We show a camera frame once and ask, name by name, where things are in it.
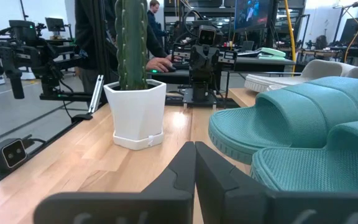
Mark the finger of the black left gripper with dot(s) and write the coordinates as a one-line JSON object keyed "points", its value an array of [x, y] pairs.
{"points": [[182, 56], [227, 57]]}

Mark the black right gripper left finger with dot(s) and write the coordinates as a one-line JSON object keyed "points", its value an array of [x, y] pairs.
{"points": [[179, 174]]}

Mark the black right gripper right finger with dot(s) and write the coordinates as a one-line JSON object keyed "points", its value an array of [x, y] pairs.
{"points": [[219, 183]]}

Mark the teal rubber slide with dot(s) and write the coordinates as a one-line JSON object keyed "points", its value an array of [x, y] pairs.
{"points": [[322, 168], [259, 130]]}

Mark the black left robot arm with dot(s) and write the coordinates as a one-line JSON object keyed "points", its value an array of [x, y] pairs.
{"points": [[201, 87]]}

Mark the black computer mouse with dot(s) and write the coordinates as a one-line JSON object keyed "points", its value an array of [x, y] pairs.
{"points": [[171, 69]]}

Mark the person's hand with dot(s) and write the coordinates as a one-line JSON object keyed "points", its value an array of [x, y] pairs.
{"points": [[158, 64]]}

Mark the mint green stapler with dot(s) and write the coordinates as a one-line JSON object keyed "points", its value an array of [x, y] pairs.
{"points": [[270, 52]]}

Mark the person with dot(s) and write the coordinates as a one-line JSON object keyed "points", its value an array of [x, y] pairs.
{"points": [[155, 21], [84, 37]]}

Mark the green cactus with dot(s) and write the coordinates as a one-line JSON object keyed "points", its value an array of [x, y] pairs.
{"points": [[132, 46]]}

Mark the black computer monitor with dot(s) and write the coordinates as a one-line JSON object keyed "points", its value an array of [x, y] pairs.
{"points": [[253, 14]]}

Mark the white hexagonal plant pot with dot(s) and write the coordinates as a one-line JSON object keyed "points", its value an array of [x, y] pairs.
{"points": [[135, 112]]}

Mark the small black monitor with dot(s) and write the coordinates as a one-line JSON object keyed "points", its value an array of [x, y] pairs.
{"points": [[54, 24]]}

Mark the black neighbouring robot arms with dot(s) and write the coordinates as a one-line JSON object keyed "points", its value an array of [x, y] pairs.
{"points": [[26, 53]]}

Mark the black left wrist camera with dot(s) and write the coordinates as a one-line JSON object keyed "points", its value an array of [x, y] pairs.
{"points": [[207, 36]]}

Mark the silver aluminium bracket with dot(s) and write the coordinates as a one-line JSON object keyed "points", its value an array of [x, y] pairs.
{"points": [[96, 93]]}

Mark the black table-level camera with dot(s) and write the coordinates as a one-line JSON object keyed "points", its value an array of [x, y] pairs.
{"points": [[9, 154]]}

